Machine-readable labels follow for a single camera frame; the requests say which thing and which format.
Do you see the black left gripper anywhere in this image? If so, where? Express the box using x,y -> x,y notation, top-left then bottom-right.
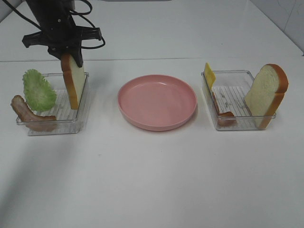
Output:
22,0 -> 102,67

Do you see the bread slice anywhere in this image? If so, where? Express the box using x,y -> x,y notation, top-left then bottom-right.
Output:
244,64 -> 289,129
61,53 -> 86,110

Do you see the green lettuce leaf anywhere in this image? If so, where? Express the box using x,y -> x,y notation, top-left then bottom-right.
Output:
22,69 -> 57,112

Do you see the bacon strip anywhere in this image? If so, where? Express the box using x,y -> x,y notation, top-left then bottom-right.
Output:
10,95 -> 57,132
212,92 -> 237,127

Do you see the clear left plastic tray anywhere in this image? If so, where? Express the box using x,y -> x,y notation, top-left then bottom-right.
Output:
16,72 -> 90,136

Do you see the clear plastic tray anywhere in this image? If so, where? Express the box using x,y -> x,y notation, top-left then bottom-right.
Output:
203,70 -> 276,131
16,72 -> 90,136

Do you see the pink round plate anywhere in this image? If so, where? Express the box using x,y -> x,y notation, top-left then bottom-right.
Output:
117,75 -> 197,131

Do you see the yellow cheese slice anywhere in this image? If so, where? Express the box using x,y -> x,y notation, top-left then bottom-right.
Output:
202,62 -> 216,102

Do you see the clear right plastic tray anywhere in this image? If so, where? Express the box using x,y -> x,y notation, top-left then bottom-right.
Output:
203,70 -> 276,131

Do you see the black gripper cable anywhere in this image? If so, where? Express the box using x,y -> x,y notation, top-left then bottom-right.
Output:
7,0 -> 106,49

